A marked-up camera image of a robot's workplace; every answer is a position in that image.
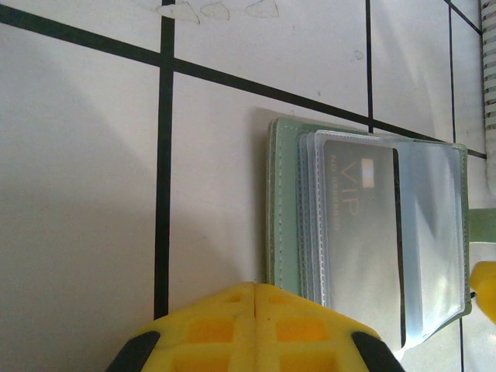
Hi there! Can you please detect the green card holder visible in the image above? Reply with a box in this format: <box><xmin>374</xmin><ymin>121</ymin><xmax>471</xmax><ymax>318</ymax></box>
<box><xmin>267</xmin><ymin>117</ymin><xmax>496</xmax><ymax>346</ymax></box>

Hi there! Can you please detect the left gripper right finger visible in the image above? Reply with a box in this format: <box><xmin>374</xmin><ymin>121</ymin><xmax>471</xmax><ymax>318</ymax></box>
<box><xmin>253</xmin><ymin>282</ymin><xmax>406</xmax><ymax>372</ymax></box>

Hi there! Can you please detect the black VIP card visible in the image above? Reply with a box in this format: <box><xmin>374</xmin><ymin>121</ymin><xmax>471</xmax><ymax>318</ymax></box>
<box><xmin>322</xmin><ymin>138</ymin><xmax>408</xmax><ymax>348</ymax></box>

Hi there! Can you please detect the white card tray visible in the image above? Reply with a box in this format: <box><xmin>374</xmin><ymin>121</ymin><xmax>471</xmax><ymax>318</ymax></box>
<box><xmin>479</xmin><ymin>0</ymin><xmax>496</xmax><ymax>174</ymax></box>

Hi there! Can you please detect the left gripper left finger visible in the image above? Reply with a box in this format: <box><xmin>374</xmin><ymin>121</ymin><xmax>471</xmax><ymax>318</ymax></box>
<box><xmin>106</xmin><ymin>281</ymin><xmax>257</xmax><ymax>372</ymax></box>

